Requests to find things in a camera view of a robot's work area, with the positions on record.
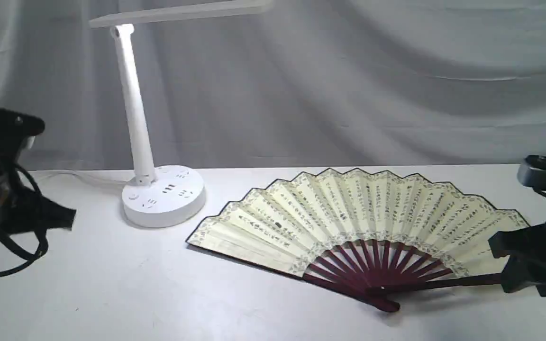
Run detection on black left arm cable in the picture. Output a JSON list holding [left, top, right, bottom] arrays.
[[0, 163, 50, 278]]

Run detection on white desk lamp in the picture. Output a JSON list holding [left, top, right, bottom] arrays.
[[89, 0, 273, 228]]

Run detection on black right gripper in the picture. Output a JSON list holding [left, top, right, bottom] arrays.
[[488, 222, 546, 297]]

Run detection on grey backdrop cloth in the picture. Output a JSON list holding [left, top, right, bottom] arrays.
[[0, 0, 546, 170]]

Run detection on white power cable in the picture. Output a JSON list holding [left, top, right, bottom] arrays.
[[29, 170, 130, 186]]

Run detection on cream paper folding fan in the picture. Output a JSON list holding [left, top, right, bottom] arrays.
[[186, 168, 529, 313]]

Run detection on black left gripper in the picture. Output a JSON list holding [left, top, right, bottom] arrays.
[[0, 142, 77, 236]]

